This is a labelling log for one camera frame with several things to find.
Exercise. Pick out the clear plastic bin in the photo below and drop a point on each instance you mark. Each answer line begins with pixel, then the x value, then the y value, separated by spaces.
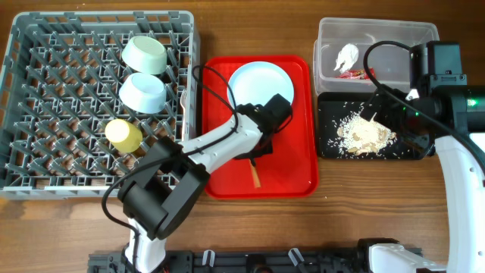
pixel 390 64

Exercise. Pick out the white plastic fork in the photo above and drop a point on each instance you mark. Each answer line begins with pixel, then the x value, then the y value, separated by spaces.
pixel 185 121

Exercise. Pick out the green bowl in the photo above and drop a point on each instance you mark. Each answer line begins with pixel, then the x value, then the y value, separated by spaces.
pixel 145 55

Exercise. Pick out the light blue plate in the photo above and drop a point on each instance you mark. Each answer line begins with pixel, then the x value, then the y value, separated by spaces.
pixel 257 82

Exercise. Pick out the grey dishwasher rack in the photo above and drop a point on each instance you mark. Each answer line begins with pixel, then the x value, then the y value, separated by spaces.
pixel 60 80

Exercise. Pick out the wooden chopstick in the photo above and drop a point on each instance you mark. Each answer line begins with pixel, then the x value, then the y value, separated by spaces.
pixel 255 177

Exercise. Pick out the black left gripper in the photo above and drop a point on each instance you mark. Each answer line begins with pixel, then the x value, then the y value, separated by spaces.
pixel 267 150

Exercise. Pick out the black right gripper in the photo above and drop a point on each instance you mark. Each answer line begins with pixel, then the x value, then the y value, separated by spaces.
pixel 386 117

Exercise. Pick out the red snack wrapper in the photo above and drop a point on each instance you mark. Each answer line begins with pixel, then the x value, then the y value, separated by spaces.
pixel 359 74

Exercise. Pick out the black plastic tray bin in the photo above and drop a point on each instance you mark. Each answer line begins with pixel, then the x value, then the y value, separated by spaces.
pixel 335 108

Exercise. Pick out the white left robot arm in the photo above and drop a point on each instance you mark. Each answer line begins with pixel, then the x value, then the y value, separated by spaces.
pixel 159 194

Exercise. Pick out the rice food scraps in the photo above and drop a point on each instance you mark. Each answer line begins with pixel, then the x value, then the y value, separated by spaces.
pixel 357 136

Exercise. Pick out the yellow plastic cup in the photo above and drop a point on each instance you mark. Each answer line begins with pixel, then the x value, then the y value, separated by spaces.
pixel 124 136

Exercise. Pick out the light blue saucer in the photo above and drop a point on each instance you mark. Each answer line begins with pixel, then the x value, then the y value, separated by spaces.
pixel 143 93

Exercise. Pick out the white napkin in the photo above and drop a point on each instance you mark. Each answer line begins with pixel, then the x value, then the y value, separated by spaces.
pixel 346 58

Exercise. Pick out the red plastic tray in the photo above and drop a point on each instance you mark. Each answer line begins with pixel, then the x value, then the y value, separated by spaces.
pixel 291 170

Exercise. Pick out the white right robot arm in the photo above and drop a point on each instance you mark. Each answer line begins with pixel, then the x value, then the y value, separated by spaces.
pixel 453 118

